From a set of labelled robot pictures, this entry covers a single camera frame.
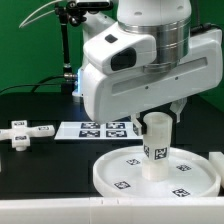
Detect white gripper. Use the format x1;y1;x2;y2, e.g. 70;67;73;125
82;29;223;136

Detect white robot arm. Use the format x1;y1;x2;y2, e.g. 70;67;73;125
80;0;223;135

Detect white front rail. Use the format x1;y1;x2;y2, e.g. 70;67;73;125
0;197;224;224

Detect white round table top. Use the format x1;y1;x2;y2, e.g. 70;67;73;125
93;146;221;198

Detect white cables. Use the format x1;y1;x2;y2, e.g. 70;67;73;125
18;0;64;29

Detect white cross-shaped table base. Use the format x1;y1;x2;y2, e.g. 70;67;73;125
0;120;55;152

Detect white block at right edge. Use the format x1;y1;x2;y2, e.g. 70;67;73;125
209;152;224;187

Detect white marker tag sheet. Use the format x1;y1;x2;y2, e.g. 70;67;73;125
55;122;141;140

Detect black cable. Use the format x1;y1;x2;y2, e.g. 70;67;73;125
0;75;68;95

